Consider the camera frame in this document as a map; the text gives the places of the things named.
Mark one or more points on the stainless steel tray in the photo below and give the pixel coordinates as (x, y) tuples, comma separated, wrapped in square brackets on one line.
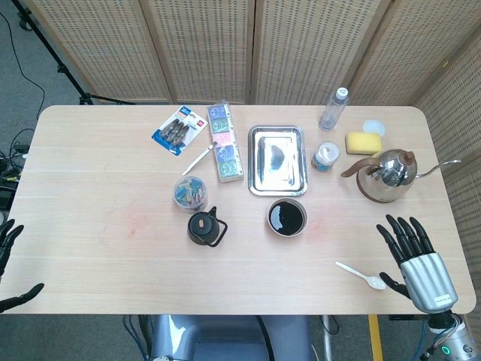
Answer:
[(277, 159)]

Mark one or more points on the blue blister pack of clips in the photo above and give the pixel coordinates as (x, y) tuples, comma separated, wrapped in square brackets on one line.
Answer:
[(178, 129)]

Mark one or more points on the clear jar of coloured clips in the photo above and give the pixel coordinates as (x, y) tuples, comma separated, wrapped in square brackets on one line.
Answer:
[(190, 193)]

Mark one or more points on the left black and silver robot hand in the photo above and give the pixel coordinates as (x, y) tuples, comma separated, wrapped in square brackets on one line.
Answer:
[(5, 233)]

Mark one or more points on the grey robot torso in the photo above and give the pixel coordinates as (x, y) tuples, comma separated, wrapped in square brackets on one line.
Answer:
[(225, 338)]

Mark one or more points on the black bowl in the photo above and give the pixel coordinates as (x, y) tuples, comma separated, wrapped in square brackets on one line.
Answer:
[(287, 217)]

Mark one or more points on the long box of pastel items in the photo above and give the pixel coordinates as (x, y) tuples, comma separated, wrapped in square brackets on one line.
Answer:
[(224, 143)]

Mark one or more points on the steel gooseneck kettle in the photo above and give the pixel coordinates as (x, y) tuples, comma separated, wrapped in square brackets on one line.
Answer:
[(387, 176)]

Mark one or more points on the small jar with blue label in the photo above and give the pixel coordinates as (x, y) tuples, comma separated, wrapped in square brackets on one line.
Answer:
[(325, 156)]

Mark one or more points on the black teapot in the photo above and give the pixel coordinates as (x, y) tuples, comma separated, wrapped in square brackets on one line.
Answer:
[(203, 225)]

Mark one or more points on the white pen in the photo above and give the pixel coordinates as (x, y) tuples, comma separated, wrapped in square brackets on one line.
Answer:
[(199, 159)]

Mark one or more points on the white table leg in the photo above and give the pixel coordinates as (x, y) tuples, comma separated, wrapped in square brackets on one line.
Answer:
[(328, 338)]

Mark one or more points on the white plastic spoon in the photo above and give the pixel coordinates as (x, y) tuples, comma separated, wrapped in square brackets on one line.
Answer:
[(374, 283)]

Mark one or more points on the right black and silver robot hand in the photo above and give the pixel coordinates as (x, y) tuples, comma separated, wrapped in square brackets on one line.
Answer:
[(428, 278)]

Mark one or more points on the yellow sponge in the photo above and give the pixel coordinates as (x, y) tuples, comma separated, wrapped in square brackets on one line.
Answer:
[(363, 143)]

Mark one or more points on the white round lid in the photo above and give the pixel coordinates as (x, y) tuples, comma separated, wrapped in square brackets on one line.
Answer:
[(374, 126)]

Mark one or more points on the clear plastic water bottle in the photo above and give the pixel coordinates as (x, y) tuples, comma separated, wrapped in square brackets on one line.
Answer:
[(332, 111)]

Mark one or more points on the black tripod stand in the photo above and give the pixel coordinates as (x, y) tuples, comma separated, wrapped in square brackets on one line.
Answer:
[(64, 69)]

